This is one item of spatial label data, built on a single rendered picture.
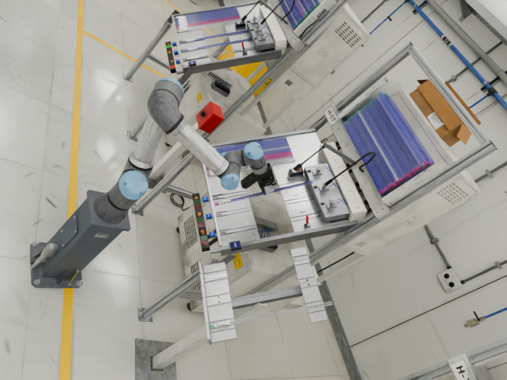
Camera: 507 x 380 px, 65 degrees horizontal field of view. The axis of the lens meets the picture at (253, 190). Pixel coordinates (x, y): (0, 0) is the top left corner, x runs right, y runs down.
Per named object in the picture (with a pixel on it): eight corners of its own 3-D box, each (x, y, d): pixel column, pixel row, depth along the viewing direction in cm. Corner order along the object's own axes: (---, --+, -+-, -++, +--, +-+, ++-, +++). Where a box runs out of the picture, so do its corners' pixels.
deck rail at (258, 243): (221, 255, 196) (220, 249, 191) (220, 252, 197) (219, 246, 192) (355, 229, 207) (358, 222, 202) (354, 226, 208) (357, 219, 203)
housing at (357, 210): (346, 228, 208) (352, 213, 197) (316, 159, 237) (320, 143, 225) (361, 225, 209) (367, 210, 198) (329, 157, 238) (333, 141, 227)
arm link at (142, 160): (115, 185, 178) (152, 84, 147) (125, 166, 190) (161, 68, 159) (141, 195, 182) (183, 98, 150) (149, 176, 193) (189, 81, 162)
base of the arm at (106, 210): (95, 222, 170) (107, 209, 166) (92, 193, 178) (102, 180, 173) (127, 226, 181) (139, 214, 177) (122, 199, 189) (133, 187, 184)
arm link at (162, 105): (155, 97, 138) (247, 183, 161) (161, 84, 147) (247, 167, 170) (133, 115, 143) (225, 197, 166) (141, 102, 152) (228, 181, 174)
